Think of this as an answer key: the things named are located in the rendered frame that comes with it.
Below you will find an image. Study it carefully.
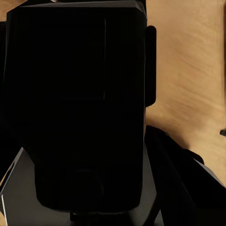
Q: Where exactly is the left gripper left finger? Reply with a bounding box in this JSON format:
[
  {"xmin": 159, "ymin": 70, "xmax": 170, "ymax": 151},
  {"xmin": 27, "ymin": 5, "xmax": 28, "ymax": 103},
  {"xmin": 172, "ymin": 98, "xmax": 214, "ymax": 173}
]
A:
[{"xmin": 0, "ymin": 129, "xmax": 22, "ymax": 182}]

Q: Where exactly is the digital camera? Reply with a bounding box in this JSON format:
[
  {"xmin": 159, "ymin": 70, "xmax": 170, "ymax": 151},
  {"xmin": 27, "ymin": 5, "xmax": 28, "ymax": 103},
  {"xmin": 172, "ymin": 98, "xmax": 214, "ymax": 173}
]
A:
[{"xmin": 0, "ymin": 0, "xmax": 157, "ymax": 223}]

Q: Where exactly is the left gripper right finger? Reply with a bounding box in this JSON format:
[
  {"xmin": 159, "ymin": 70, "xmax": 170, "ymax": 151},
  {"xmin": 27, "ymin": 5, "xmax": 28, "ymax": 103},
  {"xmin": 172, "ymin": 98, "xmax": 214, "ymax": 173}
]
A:
[{"xmin": 145, "ymin": 125, "xmax": 226, "ymax": 226}]

